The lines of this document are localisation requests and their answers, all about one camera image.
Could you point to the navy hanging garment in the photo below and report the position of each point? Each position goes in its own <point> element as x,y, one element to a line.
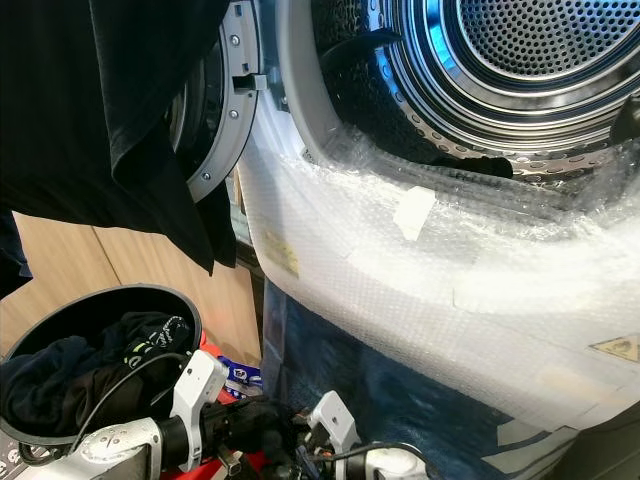
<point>12,255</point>

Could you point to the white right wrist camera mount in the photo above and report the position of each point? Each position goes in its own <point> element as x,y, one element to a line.
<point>335,420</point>

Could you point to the white front-load washer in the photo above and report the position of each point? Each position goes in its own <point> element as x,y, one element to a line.
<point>420,320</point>

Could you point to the black garment with green print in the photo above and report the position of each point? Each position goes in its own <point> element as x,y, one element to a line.
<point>150,340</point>

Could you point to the white tape piece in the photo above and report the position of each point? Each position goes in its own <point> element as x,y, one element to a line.
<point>415,213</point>

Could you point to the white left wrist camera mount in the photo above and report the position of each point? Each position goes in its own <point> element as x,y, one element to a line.
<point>198,390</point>

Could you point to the yellow triangle warning sticker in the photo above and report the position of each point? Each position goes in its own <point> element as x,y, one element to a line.
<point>618,348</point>

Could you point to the clear bubble wrap sheet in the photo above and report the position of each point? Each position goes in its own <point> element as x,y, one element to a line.
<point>370,280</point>

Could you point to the light wood cabinet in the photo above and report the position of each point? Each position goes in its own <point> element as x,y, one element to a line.
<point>150,265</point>

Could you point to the perforated steel washer drum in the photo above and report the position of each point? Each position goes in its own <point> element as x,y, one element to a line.
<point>530,60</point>

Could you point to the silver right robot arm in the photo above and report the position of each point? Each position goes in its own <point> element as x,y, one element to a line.
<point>390,466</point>

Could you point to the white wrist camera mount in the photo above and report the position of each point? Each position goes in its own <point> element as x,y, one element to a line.
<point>335,420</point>
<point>198,390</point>

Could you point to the white power strip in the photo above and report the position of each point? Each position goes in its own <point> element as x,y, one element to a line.
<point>10,465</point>

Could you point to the navy crumpled garment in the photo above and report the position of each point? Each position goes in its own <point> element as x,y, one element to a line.
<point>50,385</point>

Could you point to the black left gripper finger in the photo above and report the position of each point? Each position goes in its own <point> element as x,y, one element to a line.
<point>282,425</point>

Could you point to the black hanging garment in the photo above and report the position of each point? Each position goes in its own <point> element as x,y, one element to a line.
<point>90,100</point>

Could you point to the black round laundry basket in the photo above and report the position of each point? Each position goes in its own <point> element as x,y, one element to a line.
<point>80,302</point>

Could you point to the blue fabric cover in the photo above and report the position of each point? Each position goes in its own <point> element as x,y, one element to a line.
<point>370,390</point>

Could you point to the grey round washer door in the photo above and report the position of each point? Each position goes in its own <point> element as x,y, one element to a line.
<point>212,160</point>

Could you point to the blue white patterned item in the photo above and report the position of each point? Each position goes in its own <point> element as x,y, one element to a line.
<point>242,374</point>

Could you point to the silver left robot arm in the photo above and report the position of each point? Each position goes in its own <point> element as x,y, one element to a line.
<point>120,450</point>

